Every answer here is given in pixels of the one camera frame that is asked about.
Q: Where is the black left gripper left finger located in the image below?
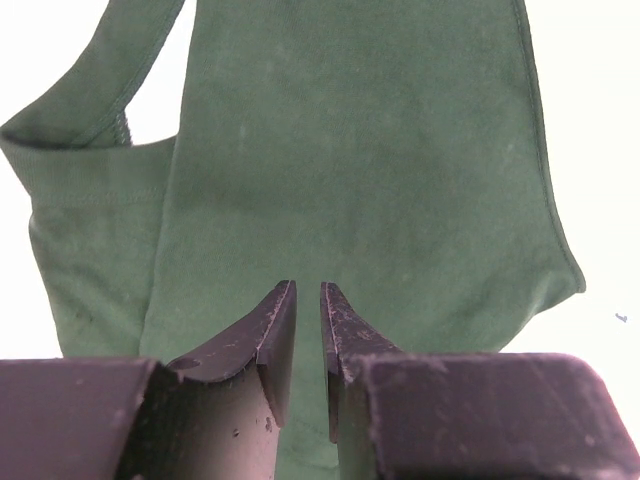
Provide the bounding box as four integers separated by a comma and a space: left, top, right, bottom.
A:
116, 281, 297, 479

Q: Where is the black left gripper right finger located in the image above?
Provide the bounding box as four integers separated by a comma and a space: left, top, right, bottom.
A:
320, 282, 401, 479

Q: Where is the white and green t-shirt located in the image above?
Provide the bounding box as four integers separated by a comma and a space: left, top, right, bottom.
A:
1, 1, 585, 479

